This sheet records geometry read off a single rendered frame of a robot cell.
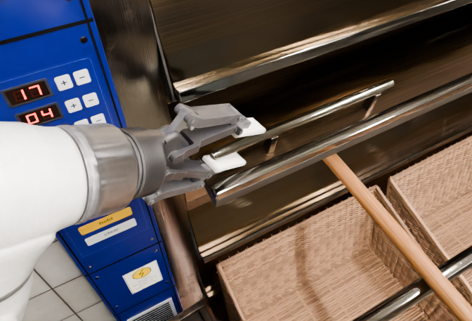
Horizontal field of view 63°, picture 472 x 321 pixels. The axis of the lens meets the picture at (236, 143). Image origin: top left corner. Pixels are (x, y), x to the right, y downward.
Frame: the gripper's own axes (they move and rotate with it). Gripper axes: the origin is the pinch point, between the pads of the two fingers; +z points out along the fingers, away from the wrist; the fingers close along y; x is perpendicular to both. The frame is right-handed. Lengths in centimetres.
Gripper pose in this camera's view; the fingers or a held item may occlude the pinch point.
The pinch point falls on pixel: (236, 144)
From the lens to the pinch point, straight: 55.1
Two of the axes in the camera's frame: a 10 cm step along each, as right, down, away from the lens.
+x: 6.6, 6.3, -4.1
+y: -4.5, 7.7, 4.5
